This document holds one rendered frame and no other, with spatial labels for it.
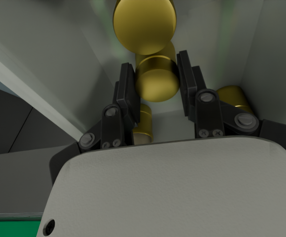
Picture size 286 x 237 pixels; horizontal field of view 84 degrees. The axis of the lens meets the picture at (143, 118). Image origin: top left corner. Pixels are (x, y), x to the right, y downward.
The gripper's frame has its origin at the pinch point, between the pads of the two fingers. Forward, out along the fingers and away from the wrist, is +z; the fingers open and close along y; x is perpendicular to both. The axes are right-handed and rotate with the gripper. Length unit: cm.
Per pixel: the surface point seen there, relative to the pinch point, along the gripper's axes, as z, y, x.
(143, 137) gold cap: 1.4, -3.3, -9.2
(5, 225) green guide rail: -7.7, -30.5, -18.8
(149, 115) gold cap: 3.0, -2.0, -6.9
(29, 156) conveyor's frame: 4.4, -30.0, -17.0
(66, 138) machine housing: 21, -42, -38
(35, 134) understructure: 26, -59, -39
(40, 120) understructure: 34, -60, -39
